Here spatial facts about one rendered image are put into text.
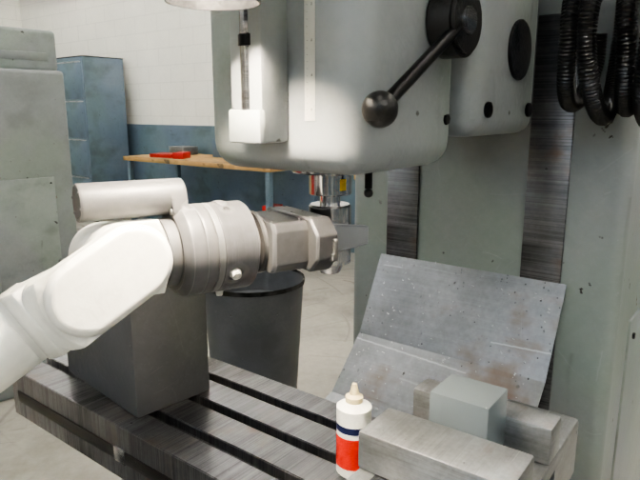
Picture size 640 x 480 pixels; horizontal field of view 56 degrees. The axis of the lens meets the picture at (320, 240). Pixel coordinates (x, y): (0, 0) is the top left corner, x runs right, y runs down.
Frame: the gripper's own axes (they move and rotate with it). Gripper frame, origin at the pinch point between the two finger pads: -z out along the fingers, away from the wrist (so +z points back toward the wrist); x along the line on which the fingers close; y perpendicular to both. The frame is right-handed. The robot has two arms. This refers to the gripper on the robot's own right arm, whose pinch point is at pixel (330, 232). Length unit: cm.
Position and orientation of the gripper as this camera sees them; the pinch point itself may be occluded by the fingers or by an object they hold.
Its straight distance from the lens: 66.4
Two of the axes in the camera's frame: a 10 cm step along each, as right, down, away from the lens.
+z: -8.4, 1.1, -5.4
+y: -0.1, 9.8, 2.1
